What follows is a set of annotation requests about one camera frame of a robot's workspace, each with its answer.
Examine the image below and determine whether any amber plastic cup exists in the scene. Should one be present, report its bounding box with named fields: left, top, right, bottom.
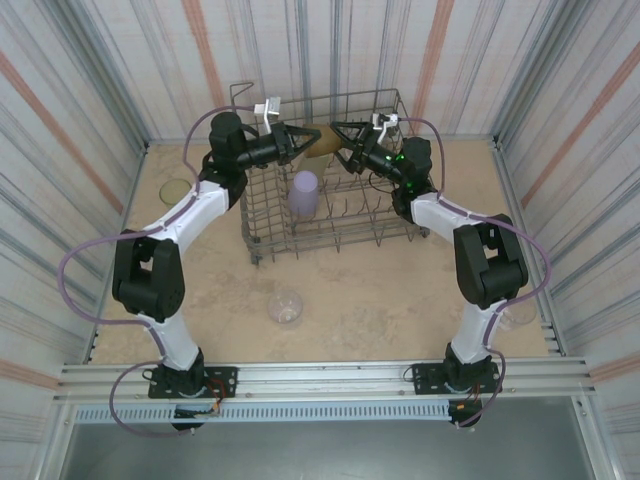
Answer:
left=304, top=124, right=344, bottom=159

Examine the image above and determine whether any purple plastic cup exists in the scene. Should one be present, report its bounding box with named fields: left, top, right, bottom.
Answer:
left=288, top=170, right=320, bottom=219

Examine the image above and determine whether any green transparent glass cup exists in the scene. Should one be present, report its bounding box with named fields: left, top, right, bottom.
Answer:
left=158, top=178, right=194, bottom=206

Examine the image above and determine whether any grey wire dish rack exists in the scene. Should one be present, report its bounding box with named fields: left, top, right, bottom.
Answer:
left=228, top=82, right=432, bottom=269

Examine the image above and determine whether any round clear stemless glass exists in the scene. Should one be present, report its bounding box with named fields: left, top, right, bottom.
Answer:
left=268, top=291, right=305, bottom=330

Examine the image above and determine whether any clear glass mug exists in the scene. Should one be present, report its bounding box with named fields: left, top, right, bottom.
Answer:
left=499, top=298, right=539, bottom=335

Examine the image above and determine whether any aluminium side rail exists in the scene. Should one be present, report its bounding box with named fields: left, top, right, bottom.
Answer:
left=84, top=141, right=151, bottom=365
left=491, top=133, right=569, bottom=357

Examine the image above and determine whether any aluminium mounting rail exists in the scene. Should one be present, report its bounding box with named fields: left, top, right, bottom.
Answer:
left=58, top=357, right=599, bottom=401

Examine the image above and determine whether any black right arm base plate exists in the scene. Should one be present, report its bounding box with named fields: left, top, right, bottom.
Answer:
left=410, top=362, right=501, bottom=399

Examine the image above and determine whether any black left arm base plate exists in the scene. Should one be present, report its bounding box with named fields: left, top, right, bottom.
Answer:
left=148, top=366, right=239, bottom=401

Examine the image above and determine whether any grey slotted cable duct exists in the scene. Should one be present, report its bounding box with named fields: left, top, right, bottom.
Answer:
left=72, top=403, right=454, bottom=424

